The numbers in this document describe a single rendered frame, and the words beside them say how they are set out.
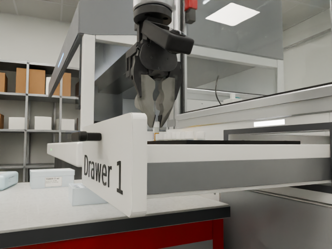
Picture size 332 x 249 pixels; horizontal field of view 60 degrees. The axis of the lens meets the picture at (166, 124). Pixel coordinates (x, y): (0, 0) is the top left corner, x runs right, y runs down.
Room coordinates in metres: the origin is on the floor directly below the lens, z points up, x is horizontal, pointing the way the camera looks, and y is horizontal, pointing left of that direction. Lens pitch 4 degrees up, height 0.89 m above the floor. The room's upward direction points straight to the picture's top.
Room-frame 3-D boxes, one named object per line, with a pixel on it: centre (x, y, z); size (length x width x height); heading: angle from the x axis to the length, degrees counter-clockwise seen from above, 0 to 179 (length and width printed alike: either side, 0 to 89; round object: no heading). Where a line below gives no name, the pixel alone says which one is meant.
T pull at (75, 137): (0.42, 0.11, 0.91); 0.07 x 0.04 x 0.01; 26
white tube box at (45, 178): (0.94, 0.37, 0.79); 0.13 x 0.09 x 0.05; 119
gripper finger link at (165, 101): (0.53, 0.01, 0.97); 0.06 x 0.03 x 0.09; 26
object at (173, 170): (0.52, -0.10, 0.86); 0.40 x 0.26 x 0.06; 116
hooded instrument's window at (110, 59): (2.26, 0.24, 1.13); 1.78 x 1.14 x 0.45; 26
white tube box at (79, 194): (0.70, 0.17, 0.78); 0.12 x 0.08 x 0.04; 114
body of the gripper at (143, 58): (0.53, 0.03, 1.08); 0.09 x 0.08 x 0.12; 26
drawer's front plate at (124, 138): (0.43, 0.09, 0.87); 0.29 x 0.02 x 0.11; 26
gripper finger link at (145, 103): (0.52, 0.04, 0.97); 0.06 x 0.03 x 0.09; 26
